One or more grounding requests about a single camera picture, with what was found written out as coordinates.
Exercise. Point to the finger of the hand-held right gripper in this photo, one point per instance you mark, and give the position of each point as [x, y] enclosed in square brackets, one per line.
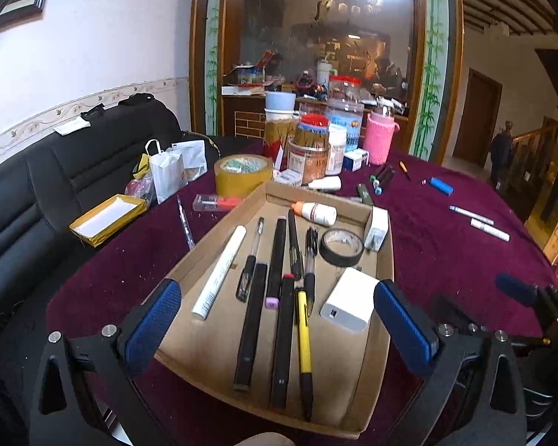
[516, 289]
[451, 311]

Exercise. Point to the clear jar red lid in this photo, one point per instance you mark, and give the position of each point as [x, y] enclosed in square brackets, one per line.
[345, 90]

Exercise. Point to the clear case orange cutter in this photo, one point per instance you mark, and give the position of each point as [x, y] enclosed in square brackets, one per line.
[223, 203]

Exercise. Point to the white paper sheet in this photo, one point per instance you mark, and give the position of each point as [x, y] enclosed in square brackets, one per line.
[72, 127]

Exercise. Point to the toothpick jar red blue lid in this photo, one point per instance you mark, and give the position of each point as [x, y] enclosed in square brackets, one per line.
[312, 128]

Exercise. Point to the white capped pen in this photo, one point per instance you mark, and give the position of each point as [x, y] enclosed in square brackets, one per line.
[490, 230]

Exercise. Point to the black marker grey cap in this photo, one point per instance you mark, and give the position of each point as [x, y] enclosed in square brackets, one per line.
[251, 330]

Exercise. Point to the black marker pink cap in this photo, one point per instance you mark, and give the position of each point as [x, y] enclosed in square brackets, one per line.
[275, 260]

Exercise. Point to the blue label plastic jar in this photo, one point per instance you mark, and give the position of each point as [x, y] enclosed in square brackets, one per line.
[351, 125]

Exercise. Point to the pink plastic bag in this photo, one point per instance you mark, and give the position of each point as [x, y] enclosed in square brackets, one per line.
[138, 190]

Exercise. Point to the pale blue plastic cup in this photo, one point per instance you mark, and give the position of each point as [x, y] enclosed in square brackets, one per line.
[280, 104]

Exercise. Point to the purple velvet tablecloth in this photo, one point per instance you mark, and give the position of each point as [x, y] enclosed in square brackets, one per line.
[446, 251]

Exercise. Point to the clear thin pen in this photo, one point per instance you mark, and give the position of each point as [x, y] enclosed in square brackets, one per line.
[186, 223]

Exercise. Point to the white glue bottle orange cap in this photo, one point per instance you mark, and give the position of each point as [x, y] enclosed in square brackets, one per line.
[318, 213]

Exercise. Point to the large white charger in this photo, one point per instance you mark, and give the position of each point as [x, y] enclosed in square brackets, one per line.
[348, 302]

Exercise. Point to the yellow tape roll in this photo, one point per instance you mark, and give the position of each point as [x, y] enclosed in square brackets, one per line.
[223, 181]

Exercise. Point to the black leather sofa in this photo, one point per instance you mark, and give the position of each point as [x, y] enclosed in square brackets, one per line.
[51, 181]

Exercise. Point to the pink knitted bottle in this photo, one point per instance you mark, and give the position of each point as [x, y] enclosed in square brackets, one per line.
[379, 139]

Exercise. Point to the white plastic jar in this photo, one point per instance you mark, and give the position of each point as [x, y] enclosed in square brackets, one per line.
[337, 151]

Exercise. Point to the brown cardboard box tray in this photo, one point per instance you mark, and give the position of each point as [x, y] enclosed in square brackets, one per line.
[200, 334]

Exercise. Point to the yellow cardboard box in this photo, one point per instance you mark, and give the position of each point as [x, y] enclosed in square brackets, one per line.
[107, 218]

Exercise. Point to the wooden glass cabinet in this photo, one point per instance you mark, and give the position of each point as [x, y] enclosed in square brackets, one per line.
[242, 121]

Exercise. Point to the wooden stair railing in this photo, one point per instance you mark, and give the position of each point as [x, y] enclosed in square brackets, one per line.
[534, 148]

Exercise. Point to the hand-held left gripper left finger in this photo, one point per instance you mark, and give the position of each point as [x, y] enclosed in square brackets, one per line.
[153, 330]

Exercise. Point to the orange label jar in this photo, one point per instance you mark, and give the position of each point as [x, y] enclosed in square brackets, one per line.
[309, 165]

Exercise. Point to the black pen with clip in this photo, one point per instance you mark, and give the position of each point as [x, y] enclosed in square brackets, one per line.
[295, 246]

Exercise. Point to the green lighter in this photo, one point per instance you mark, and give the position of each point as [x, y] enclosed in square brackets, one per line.
[364, 193]

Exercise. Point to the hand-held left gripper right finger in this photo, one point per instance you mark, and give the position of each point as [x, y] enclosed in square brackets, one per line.
[404, 330]

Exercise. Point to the yellow black pen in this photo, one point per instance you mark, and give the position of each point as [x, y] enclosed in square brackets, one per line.
[303, 344]

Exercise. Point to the wooden door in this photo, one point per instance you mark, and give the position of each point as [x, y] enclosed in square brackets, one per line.
[474, 116]

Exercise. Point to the black tape roll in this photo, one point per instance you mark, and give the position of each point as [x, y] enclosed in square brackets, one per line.
[323, 248]

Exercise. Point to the clear gel pen black cap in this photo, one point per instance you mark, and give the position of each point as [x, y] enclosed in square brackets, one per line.
[250, 265]

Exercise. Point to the small blue white box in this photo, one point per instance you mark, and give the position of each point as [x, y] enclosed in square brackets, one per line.
[355, 160]

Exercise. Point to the white tumbler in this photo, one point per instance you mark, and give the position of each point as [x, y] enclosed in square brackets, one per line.
[324, 74]

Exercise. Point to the white pen teal tip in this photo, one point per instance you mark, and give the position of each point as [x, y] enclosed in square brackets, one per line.
[469, 214]

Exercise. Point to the blue lighter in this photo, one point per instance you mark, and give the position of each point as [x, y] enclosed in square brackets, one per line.
[441, 186]

